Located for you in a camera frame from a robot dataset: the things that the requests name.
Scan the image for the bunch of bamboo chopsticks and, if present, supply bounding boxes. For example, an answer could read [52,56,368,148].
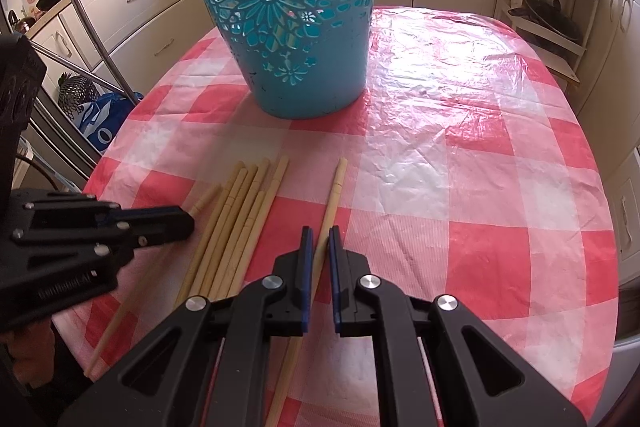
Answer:
[172,156,291,308]

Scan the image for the teal perforated plastic basket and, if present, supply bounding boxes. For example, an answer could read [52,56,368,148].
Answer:
[174,0,379,120]

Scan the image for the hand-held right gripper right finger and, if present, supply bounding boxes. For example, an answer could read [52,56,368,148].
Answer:
[327,225,587,427]

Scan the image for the blue white plastic bag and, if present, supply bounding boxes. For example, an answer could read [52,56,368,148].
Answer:
[75,92,137,154]

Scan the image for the single bamboo chopstick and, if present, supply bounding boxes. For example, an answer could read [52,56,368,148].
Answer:
[264,158,349,427]
[84,183,223,379]

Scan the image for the red white checkered tablecloth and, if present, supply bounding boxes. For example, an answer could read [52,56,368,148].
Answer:
[52,4,622,427]

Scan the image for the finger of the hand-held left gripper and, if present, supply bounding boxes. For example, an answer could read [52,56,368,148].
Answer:
[12,189,195,229]
[11,222,196,259]

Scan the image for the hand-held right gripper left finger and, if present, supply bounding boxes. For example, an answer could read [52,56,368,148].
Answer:
[57,226,316,427]

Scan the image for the dark wok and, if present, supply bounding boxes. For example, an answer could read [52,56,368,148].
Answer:
[507,0,584,44]

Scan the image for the white storage rack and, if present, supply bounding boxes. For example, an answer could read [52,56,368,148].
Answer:
[494,0,602,84]

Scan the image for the black mesh bag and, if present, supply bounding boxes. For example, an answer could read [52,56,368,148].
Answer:
[57,73,101,114]

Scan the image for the dark blue dustpan with handle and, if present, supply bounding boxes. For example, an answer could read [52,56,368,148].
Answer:
[51,0,146,104]

